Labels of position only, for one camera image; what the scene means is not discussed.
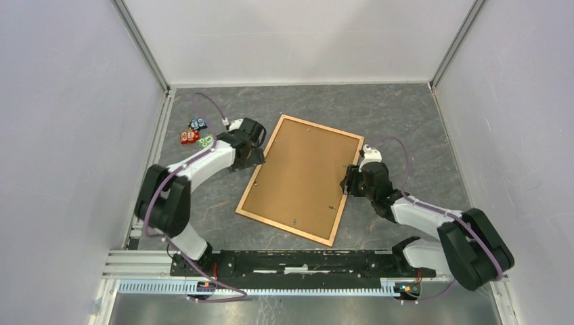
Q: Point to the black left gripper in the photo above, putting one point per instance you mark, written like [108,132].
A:
[256,153]

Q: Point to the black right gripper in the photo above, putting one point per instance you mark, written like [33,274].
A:
[352,173]

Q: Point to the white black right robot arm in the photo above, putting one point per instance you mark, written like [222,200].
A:
[466,244]

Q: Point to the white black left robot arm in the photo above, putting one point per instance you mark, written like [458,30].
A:
[164,199]

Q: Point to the blue toy block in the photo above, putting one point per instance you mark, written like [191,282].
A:
[197,124]

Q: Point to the red toy block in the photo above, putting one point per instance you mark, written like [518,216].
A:
[189,137]

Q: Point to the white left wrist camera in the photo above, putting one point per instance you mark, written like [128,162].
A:
[232,125]

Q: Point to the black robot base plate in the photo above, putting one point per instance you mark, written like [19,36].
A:
[315,269]

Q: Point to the aluminium toothed rail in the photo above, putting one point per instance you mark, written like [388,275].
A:
[197,288]

